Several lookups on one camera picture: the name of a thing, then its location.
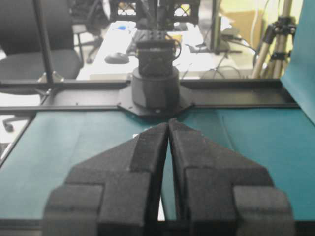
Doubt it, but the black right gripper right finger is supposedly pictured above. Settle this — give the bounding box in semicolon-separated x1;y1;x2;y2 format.
169;119;294;236

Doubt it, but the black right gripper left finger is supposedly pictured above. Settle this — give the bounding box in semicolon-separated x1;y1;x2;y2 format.
43;123;168;236

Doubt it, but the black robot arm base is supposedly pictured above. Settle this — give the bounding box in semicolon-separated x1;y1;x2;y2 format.
118;39;194;117

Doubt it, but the black computer mouse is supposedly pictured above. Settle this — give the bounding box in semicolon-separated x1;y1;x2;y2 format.
104;52;129;64

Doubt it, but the teal backdrop cloth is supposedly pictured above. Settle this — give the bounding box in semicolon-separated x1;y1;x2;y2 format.
281;0;315;113

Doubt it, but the black office chair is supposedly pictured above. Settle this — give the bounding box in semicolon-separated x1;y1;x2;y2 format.
0;0;82;82

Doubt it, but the cardboard box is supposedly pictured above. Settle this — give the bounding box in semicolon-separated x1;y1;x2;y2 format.
225;10;263;48

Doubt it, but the black plastic crate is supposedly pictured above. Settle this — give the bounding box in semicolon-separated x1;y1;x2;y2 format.
108;0;200;26

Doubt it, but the black vertical pole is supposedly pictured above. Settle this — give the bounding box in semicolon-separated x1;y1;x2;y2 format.
32;0;54;85

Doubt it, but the black mounting rail frame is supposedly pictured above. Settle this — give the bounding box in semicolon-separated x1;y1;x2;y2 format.
0;79;298;117

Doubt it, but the camera tripod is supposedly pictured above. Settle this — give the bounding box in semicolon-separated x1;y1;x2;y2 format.
251;0;297;79

